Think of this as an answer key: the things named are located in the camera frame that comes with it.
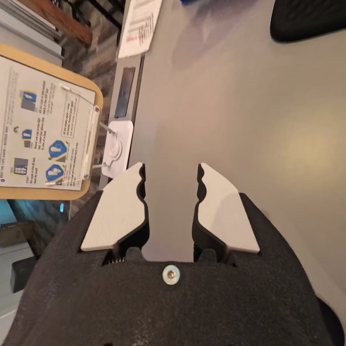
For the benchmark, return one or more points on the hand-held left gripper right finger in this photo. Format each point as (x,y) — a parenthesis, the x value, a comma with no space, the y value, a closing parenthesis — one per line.
(227,219)

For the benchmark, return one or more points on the brown wooden post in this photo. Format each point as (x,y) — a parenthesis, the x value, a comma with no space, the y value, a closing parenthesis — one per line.
(73,27)

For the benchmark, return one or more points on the brown cardboard box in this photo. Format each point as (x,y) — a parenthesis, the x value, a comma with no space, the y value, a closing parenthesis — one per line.
(19,233)

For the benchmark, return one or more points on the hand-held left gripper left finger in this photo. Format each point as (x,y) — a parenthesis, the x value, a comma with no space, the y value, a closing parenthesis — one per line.
(116,216)

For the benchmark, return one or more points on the black rectangular table inlay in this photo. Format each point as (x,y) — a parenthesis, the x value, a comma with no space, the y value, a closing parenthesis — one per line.
(125,92)

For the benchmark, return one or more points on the dark box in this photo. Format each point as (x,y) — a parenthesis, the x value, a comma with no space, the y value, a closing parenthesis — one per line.
(23,274)

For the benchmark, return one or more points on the laminated paper sheet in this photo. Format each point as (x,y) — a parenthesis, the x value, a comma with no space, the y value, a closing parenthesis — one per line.
(139,29)

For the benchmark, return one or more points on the wooden instruction clipboard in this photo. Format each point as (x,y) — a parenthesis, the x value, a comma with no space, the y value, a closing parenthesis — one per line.
(40,121)

